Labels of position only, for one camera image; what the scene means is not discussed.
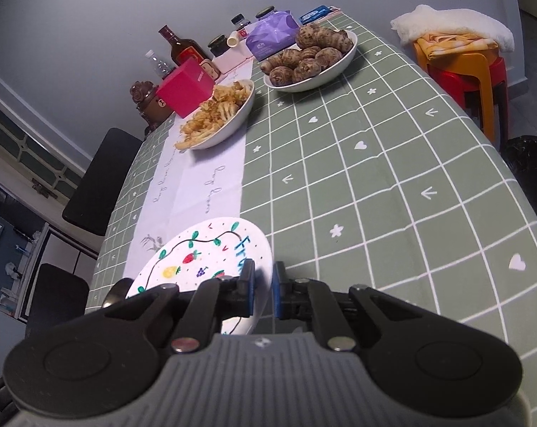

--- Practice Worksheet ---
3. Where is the pink box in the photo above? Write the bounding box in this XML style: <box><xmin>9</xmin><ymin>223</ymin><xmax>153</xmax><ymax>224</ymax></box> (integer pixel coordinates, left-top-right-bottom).
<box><xmin>156</xmin><ymin>60</ymin><xmax>214</xmax><ymax>117</ymax></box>

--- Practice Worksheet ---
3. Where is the red plastic stool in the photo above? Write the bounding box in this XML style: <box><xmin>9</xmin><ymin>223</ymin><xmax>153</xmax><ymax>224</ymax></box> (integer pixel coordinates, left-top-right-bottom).
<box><xmin>429</xmin><ymin>56</ymin><xmax>509</xmax><ymax>152</ymax></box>

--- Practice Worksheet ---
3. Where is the dark door handle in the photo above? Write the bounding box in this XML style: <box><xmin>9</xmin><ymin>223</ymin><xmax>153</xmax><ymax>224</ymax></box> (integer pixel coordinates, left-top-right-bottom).
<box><xmin>31</xmin><ymin>179</ymin><xmax>58</xmax><ymax>199</ymax></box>

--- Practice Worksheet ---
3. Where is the dark jar with black lid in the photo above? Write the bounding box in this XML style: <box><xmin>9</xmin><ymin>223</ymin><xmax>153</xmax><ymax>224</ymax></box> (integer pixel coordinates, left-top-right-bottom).
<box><xmin>207</xmin><ymin>36</ymin><xmax>228</xmax><ymax>58</ymax></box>

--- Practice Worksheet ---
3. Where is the white plate of fried food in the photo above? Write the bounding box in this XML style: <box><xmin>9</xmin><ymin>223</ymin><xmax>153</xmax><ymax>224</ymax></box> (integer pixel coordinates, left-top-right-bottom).
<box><xmin>175</xmin><ymin>79</ymin><xmax>256</xmax><ymax>149</ymax></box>

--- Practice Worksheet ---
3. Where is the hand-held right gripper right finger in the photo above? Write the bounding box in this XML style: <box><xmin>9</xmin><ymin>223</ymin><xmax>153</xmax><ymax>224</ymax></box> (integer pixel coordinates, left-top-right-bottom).
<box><xmin>272</xmin><ymin>262</ymin><xmax>429</xmax><ymax>352</ymax></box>

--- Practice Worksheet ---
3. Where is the yellow cloth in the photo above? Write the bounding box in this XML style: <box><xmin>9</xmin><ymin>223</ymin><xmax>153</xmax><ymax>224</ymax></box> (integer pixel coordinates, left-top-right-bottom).
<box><xmin>417</xmin><ymin>33</ymin><xmax>498</xmax><ymax>59</ymax></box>

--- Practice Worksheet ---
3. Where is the white plate of taro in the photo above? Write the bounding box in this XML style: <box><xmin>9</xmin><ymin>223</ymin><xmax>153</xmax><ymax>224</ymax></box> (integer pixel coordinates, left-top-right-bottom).
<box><xmin>263</xmin><ymin>31</ymin><xmax>358</xmax><ymax>93</ymax></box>

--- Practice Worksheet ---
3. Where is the white box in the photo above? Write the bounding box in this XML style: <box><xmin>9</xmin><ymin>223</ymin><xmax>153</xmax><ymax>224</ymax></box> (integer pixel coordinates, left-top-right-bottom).
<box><xmin>213</xmin><ymin>49</ymin><xmax>255</xmax><ymax>74</ymax></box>

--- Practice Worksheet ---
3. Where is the white fluffy towel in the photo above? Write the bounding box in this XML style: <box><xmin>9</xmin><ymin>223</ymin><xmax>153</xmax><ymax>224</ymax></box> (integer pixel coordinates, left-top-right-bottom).
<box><xmin>390</xmin><ymin>4</ymin><xmax>516</xmax><ymax>53</ymax></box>

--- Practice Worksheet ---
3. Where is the blue packet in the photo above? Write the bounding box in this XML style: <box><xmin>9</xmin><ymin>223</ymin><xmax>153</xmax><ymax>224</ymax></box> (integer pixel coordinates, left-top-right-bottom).
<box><xmin>299</xmin><ymin>5</ymin><xmax>334</xmax><ymax>25</ymax></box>

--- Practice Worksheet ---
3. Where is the clear plastic bottle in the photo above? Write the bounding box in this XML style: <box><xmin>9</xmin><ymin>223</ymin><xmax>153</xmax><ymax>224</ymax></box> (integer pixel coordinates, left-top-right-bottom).
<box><xmin>145</xmin><ymin>50</ymin><xmax>176</xmax><ymax>81</ymax></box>

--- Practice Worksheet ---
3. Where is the dark liquor bottle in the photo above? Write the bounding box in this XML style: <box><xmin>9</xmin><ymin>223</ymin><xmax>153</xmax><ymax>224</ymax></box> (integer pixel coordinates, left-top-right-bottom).
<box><xmin>158</xmin><ymin>25</ymin><xmax>211</xmax><ymax>68</ymax></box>

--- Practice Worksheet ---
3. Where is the white painted fruit plate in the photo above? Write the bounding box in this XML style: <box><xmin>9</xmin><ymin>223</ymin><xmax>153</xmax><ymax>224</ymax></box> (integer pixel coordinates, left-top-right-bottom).
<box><xmin>125</xmin><ymin>218</ymin><xmax>273</xmax><ymax>336</ymax></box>

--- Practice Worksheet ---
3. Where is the orange plastic stool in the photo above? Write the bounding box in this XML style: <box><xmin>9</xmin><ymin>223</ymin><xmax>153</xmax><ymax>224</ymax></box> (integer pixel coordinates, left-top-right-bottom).
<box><xmin>413</xmin><ymin>38</ymin><xmax>496</xmax><ymax>143</ymax></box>

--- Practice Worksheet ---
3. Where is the pile of fried food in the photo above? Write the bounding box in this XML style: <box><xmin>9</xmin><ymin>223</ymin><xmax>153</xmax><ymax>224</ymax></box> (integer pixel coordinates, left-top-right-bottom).
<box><xmin>175</xmin><ymin>80</ymin><xmax>252</xmax><ymax>149</ymax></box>

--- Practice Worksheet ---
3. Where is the brown bear figurine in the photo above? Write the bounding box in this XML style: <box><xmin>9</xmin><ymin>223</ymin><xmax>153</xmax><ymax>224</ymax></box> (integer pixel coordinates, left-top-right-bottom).
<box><xmin>130</xmin><ymin>81</ymin><xmax>174</xmax><ymax>136</ymax></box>

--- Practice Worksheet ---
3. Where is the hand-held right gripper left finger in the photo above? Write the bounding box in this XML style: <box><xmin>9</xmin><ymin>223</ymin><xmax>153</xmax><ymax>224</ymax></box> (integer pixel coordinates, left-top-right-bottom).
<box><xmin>102</xmin><ymin>260</ymin><xmax>257</xmax><ymax>352</ymax></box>

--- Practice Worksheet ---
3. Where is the purple tissue pack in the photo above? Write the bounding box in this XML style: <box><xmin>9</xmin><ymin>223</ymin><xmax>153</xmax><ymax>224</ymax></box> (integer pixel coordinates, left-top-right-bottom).
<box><xmin>245</xmin><ymin>10</ymin><xmax>299</xmax><ymax>60</ymax></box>

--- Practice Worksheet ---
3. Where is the glass panel door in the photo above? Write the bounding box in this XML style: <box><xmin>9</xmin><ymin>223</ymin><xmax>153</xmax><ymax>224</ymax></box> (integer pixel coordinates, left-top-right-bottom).
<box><xmin>0</xmin><ymin>93</ymin><xmax>87</xmax><ymax>201</ymax></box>

